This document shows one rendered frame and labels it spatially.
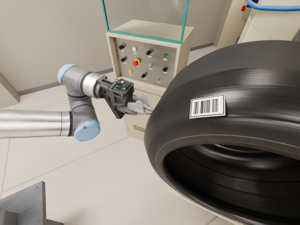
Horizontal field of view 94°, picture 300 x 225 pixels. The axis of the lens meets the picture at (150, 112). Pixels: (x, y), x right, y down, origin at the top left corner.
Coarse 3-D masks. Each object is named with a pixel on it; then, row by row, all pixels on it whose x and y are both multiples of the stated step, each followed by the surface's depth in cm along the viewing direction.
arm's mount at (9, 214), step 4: (0, 212) 74; (4, 212) 75; (8, 212) 77; (12, 212) 80; (0, 216) 73; (4, 216) 74; (8, 216) 76; (12, 216) 79; (16, 216) 81; (0, 220) 72; (4, 220) 73; (8, 220) 75; (12, 220) 78; (16, 220) 80; (0, 224) 71; (4, 224) 72; (8, 224) 74; (12, 224) 77; (16, 224) 79
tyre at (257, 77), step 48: (240, 48) 33; (288, 48) 28; (192, 96) 28; (240, 96) 23; (288, 96) 20; (144, 144) 49; (192, 144) 30; (240, 144) 25; (288, 144) 21; (192, 192) 54; (240, 192) 60; (288, 192) 51
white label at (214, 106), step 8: (216, 96) 25; (224, 96) 24; (192, 104) 27; (200, 104) 26; (208, 104) 25; (216, 104) 24; (224, 104) 23; (192, 112) 26; (200, 112) 25; (208, 112) 24; (216, 112) 23; (224, 112) 23
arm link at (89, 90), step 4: (88, 76) 49; (92, 76) 49; (96, 76) 49; (100, 76) 50; (84, 80) 49; (88, 80) 49; (92, 80) 48; (96, 80) 48; (84, 84) 49; (88, 84) 48; (92, 84) 48; (96, 84) 49; (84, 88) 49; (88, 88) 49; (92, 88) 48; (84, 92) 51; (88, 92) 50; (92, 92) 49; (92, 96) 50; (96, 96) 52
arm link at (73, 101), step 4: (68, 96) 56; (72, 96) 55; (76, 96) 55; (80, 96) 55; (84, 96) 56; (88, 96) 58; (72, 100) 56; (76, 100) 56; (80, 100) 56; (84, 100) 57; (88, 100) 59; (72, 104) 56; (76, 104) 55; (92, 104) 60; (72, 108) 55
